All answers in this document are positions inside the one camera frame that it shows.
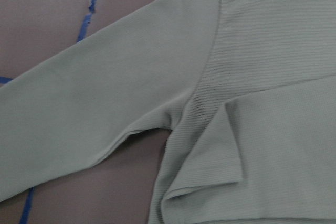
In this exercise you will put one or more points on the olive green long-sleeve shirt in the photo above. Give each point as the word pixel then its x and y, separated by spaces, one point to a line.
pixel 247 88

